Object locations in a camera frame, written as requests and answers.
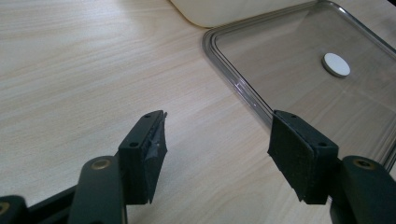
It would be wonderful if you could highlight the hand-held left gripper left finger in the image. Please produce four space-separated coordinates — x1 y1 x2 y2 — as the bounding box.
67 109 168 224

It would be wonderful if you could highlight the cream plastic container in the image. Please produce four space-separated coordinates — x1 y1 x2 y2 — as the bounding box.
169 0 318 28

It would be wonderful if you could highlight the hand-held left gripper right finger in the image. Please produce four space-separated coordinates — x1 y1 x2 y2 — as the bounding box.
267 109 396 224

